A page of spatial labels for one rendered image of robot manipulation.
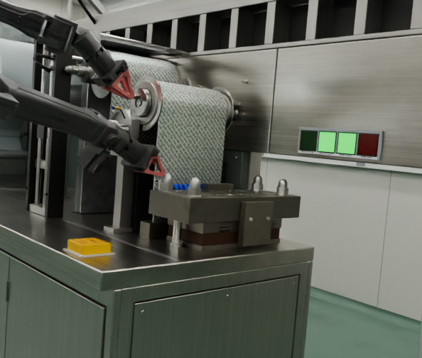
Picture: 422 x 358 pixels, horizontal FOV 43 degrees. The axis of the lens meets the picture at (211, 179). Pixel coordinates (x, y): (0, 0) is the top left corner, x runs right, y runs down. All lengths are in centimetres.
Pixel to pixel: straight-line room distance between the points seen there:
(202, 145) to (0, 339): 78
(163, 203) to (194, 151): 23
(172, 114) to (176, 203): 27
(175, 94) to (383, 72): 53
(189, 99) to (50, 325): 67
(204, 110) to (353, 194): 278
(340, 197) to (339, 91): 285
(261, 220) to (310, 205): 303
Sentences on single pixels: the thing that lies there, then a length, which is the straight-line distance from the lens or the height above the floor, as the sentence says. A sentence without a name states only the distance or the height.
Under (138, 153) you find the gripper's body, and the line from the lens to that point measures 134.
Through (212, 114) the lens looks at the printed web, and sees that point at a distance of 152.
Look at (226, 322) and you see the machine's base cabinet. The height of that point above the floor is 74.
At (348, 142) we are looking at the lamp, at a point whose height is 119.
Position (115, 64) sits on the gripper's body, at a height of 134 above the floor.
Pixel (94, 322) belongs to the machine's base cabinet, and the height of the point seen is 78.
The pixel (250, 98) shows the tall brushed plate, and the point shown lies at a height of 130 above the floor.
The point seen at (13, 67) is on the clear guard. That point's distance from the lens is 234.
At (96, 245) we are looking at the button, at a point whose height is 92.
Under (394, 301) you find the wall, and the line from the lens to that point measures 407.
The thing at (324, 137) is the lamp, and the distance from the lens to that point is 142.
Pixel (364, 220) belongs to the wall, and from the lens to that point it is 412.
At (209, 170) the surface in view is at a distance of 153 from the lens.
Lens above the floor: 117
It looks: 4 degrees down
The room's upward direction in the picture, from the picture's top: 5 degrees clockwise
